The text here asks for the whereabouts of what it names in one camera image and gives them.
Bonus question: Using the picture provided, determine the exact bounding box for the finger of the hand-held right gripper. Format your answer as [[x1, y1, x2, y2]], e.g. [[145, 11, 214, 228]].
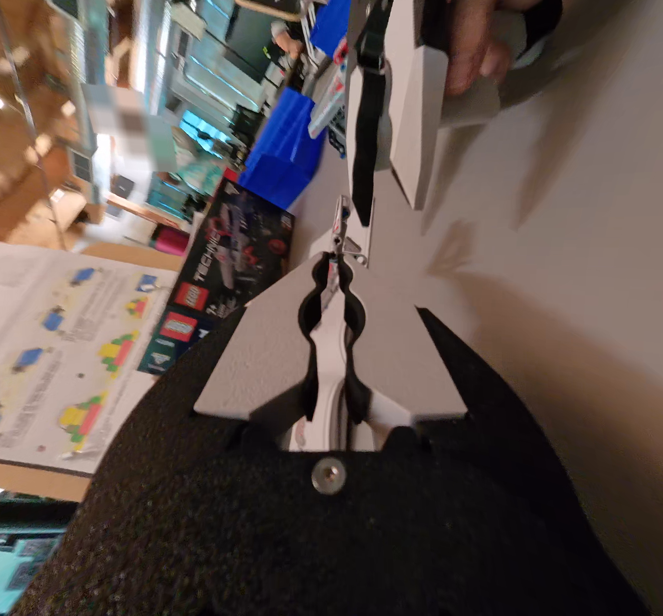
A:
[[344, 30, 395, 227], [385, 0, 450, 211]]

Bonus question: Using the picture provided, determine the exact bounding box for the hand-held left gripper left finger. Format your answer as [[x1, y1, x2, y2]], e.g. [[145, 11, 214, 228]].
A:
[[193, 252, 333, 421]]

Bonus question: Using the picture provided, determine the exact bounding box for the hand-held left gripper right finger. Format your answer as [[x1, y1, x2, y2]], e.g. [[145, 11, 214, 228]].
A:
[[336, 258, 470, 452]]

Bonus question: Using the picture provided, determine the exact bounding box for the white desk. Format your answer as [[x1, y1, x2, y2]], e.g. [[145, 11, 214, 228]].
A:
[[287, 0, 663, 616]]

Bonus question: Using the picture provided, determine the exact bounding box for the person's right hand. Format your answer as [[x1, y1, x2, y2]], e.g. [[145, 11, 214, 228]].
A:
[[444, 0, 573, 97]]

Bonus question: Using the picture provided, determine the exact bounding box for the white red printed packet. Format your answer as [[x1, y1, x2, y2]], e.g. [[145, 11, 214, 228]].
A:
[[307, 39, 347, 139]]

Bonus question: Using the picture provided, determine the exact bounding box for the black toy set box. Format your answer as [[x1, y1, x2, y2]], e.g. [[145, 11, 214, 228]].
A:
[[137, 177, 297, 376]]

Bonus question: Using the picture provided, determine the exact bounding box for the pink cylinder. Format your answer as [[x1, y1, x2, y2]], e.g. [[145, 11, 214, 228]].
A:
[[150, 225, 190, 257]]

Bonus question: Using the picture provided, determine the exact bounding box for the printed instruction sheet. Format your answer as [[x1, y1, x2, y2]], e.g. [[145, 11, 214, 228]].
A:
[[0, 242, 179, 472]]

